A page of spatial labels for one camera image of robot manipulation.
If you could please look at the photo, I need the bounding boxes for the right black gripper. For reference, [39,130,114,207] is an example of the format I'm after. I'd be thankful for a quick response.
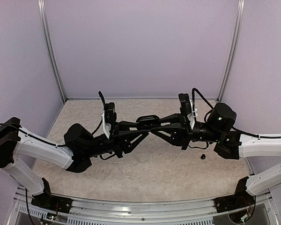
[151,112,222,150]

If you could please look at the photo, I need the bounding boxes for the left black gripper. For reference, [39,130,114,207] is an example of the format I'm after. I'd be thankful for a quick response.
[84,121,149,158]

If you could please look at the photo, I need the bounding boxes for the black earbud charging case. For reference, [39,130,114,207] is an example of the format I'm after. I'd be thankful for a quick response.
[136,115,161,130]

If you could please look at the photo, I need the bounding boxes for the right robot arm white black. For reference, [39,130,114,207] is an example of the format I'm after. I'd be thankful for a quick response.
[151,103,281,208]

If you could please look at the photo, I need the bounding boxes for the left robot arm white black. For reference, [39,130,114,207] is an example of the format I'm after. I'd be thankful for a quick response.
[0,117,149,209]

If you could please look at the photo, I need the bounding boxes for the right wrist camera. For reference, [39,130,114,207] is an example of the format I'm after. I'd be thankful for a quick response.
[178,93,198,129]

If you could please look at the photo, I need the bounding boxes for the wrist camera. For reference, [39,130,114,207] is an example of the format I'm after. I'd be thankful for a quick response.
[102,102,117,139]
[178,93,198,129]

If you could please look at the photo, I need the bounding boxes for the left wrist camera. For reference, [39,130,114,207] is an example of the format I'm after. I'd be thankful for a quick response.
[102,102,117,139]

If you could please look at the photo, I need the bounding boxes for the right aluminium frame post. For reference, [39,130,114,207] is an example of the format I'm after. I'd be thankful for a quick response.
[217,0,245,102]

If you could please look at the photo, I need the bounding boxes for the aluminium frame post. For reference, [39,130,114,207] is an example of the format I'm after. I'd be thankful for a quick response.
[217,0,245,102]
[37,0,67,104]

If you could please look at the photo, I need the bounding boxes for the front aluminium rail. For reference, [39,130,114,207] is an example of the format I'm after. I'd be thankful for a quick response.
[7,188,278,225]

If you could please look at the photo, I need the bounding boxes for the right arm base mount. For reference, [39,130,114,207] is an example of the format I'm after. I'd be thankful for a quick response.
[214,195,255,213]

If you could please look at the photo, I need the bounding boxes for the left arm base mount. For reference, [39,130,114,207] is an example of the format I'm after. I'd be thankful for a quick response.
[31,195,73,214]

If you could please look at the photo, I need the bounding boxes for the left aluminium frame post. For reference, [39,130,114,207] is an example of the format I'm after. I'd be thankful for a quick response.
[37,0,67,104]

